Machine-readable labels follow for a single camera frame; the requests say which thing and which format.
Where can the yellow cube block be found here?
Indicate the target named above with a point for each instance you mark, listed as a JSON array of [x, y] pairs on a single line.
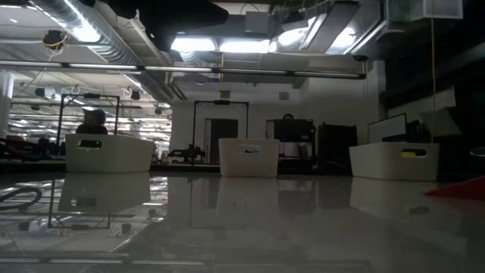
[[408, 154]]

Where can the background black robot arm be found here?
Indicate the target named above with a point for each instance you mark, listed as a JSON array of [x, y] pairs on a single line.
[[187, 153]]

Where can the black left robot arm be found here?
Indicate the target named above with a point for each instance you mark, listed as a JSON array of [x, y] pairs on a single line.
[[170, 19]]

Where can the white plastic bin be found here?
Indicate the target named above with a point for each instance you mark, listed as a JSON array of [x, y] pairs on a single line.
[[379, 163], [113, 159], [248, 163]]

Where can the person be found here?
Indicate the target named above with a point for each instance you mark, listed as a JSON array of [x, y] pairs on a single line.
[[92, 123], [288, 116]]

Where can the dark cabinet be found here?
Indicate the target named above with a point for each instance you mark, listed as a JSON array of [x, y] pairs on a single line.
[[293, 130], [337, 148]]

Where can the ceiling light panel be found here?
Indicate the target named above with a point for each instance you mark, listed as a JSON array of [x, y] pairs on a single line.
[[197, 44]]

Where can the grey ceiling box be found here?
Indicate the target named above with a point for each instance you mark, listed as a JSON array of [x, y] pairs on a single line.
[[257, 22]]

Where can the white board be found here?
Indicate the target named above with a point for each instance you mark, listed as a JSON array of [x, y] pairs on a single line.
[[386, 129]]

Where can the white plastic table sheet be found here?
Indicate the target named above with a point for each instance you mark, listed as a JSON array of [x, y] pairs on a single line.
[[341, 242]]

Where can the grey white panel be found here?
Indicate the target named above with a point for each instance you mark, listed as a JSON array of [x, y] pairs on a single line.
[[439, 123]]

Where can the red black background equipment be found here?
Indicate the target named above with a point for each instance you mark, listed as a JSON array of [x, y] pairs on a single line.
[[15, 146]]

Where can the white ceiling box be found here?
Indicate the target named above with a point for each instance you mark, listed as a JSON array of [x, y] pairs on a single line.
[[435, 9]]

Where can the white column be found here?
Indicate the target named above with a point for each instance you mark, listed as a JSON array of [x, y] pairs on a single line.
[[7, 106]]

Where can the black station frame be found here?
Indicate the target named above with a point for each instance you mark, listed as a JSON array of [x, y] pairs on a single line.
[[91, 95], [221, 102]]

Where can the silver round ventilation duct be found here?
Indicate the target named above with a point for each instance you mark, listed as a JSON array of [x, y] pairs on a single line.
[[117, 51]]

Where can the grey horizontal rail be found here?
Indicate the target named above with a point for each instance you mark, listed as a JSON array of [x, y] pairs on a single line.
[[102, 66]]

